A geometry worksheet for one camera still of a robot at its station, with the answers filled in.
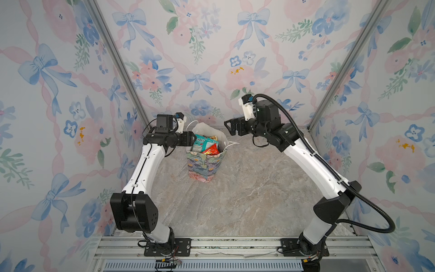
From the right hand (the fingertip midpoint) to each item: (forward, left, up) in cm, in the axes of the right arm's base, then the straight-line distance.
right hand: (233, 119), depth 71 cm
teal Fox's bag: (+1, +14, -17) cm, 23 cm away
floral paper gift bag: (-10, +14, -23) cm, 29 cm away
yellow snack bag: (+5, +8, -17) cm, 20 cm away
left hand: (+1, +20, -12) cm, 23 cm away
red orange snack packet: (-4, +9, -16) cm, 19 cm away
